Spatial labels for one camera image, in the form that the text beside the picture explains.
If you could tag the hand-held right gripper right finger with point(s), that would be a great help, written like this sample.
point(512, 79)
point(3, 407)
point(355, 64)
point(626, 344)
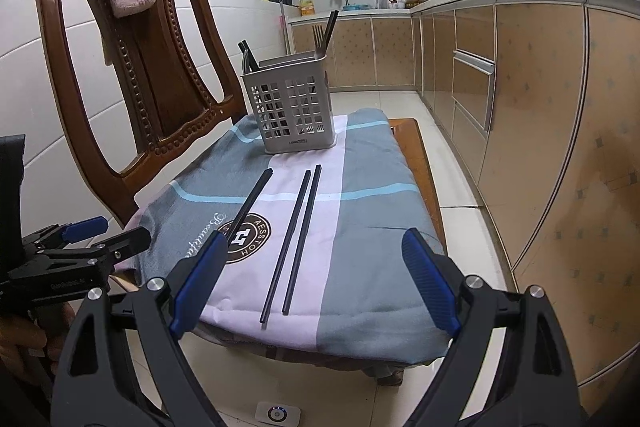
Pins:
point(430, 282)

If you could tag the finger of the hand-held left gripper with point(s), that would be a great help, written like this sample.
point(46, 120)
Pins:
point(120, 247)
point(85, 228)

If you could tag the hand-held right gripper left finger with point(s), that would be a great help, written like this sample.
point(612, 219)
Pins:
point(200, 287)

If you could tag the grey perforated utensil holder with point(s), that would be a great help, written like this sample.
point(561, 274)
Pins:
point(292, 107)

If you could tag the metal fork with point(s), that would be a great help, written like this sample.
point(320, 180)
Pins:
point(318, 39)

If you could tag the person's left hand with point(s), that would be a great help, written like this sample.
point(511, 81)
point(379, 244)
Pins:
point(20, 347)

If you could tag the grey blue printed blanket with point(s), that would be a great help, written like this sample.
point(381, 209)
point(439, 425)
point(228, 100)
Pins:
point(370, 217)

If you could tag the white round-button floor device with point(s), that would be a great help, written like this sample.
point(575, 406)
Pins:
point(272, 413)

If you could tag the carved wooden chair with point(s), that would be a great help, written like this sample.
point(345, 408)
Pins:
point(165, 72)

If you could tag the kitchen cabinets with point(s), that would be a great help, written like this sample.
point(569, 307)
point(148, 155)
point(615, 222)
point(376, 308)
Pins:
point(540, 107)

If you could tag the yellow box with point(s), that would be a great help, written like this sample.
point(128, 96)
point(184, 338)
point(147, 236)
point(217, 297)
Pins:
point(306, 9)

